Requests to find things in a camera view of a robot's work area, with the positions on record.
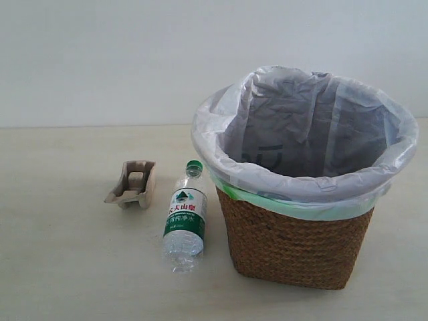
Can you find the green plastic bin liner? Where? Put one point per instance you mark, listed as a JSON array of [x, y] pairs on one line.
[[310, 212]]

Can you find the white plastic bin liner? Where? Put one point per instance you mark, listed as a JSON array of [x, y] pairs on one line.
[[304, 137]]

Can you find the brown cardboard pulp tray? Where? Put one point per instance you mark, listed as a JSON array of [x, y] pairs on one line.
[[135, 185]]

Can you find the green label water bottle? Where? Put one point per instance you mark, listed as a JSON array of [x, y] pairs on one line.
[[184, 232]]

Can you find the brown woven wicker bin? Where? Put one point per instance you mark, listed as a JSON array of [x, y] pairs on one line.
[[277, 248]]

